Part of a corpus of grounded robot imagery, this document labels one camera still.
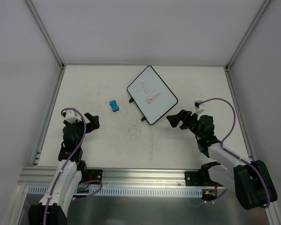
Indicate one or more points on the left aluminium frame post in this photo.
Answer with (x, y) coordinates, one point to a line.
(44, 32)

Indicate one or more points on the white slotted cable duct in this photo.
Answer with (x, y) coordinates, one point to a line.
(139, 191)

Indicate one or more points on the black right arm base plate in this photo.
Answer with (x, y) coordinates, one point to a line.
(193, 178)

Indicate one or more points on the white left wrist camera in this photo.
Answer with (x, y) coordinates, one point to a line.
(71, 116)

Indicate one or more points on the right aluminium frame post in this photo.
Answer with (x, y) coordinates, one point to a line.
(248, 32)

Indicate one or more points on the blue whiteboard eraser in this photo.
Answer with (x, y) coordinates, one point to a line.
(114, 105)

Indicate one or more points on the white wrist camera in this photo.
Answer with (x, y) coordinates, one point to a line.
(71, 116)
(199, 107)

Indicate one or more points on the aluminium mounting rail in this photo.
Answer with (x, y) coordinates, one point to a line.
(115, 177)

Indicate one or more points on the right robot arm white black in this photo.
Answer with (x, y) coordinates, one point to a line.
(250, 181)

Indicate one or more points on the aluminium table edge profile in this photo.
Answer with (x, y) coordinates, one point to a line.
(47, 118)
(239, 116)

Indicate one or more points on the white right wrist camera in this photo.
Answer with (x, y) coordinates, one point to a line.
(199, 107)

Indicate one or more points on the right aluminium table edge profile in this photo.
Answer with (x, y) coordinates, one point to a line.
(239, 116)

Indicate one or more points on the aluminium frame post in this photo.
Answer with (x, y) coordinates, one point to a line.
(44, 32)
(248, 32)

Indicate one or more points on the left aluminium table edge profile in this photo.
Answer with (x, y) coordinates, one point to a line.
(47, 118)

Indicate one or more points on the white board with black frame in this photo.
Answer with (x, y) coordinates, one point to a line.
(152, 95)

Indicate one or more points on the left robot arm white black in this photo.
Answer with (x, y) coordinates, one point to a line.
(71, 172)

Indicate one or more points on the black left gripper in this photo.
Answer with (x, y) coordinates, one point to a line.
(87, 123)

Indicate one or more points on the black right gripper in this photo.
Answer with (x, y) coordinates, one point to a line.
(185, 120)

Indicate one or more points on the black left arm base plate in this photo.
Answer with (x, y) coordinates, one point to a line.
(95, 176)

